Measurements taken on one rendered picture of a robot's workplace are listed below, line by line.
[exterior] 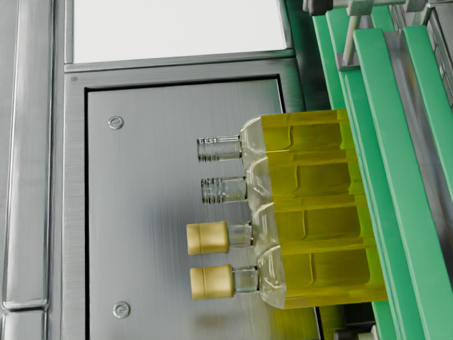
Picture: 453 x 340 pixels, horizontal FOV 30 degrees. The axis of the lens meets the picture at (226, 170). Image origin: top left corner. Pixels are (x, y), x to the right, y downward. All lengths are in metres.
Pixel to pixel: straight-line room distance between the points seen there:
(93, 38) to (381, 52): 0.51
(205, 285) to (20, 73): 0.51
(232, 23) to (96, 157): 0.30
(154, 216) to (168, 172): 0.07
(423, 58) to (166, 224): 0.39
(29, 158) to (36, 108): 0.08
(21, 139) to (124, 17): 0.26
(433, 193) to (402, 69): 0.15
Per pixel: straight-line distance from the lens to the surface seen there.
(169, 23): 1.29
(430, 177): 0.84
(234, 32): 1.28
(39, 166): 1.16
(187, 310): 1.03
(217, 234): 0.92
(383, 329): 0.94
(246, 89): 1.21
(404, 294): 0.85
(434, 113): 0.88
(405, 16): 1.07
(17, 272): 1.09
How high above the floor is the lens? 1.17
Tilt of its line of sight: 3 degrees down
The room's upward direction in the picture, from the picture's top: 94 degrees counter-clockwise
